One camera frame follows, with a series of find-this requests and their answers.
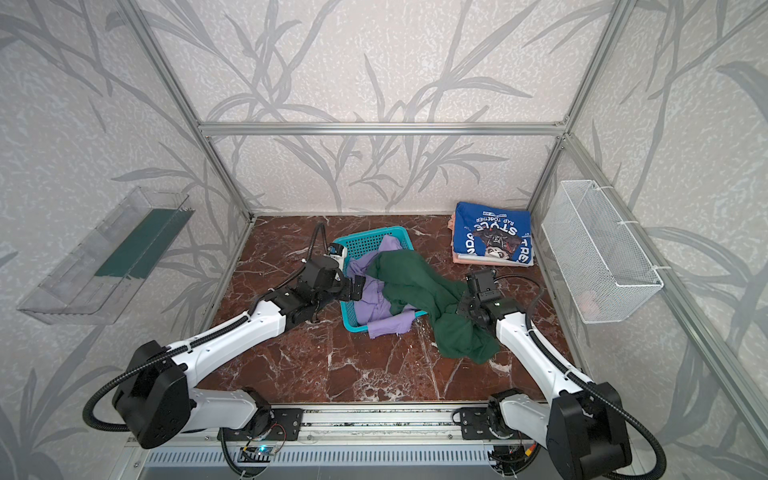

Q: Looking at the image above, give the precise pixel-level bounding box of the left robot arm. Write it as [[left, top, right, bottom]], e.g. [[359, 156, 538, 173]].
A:
[[113, 256, 366, 449]]

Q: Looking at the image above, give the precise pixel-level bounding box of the white wire mesh basket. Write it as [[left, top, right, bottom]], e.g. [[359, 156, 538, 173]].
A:
[[542, 180, 664, 324]]

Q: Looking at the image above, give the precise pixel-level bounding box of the clear acrylic wall shelf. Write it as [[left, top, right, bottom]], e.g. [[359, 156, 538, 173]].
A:
[[17, 187, 195, 325]]

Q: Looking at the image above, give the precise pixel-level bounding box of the aluminium frame rail base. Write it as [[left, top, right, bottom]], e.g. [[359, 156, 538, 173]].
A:
[[115, 390, 628, 454]]

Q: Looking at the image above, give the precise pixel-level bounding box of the dark green t shirt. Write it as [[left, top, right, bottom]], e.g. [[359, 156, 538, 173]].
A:
[[366, 249, 500, 364]]

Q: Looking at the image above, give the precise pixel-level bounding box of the green circuit board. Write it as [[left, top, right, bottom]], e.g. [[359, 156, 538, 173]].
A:
[[237, 444, 283, 465]]

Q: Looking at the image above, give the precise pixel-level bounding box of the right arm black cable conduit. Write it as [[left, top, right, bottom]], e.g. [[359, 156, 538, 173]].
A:
[[497, 274, 668, 480]]

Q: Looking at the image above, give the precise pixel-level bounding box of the teal plastic laundry basket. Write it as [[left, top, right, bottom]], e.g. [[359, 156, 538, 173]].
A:
[[335, 226, 425, 339]]

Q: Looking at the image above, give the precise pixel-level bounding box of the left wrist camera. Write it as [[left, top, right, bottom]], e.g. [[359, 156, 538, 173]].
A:
[[327, 242, 348, 272]]

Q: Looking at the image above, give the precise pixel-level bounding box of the lilac purple t shirt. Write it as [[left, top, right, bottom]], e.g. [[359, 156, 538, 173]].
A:
[[345, 234, 417, 339]]

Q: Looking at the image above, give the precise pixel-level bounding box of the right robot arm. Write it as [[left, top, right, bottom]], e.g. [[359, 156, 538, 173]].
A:
[[457, 269, 632, 479]]

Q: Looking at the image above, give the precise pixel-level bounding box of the folded blue printed t shirt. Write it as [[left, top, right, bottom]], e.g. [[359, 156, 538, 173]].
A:
[[449, 202, 534, 267]]

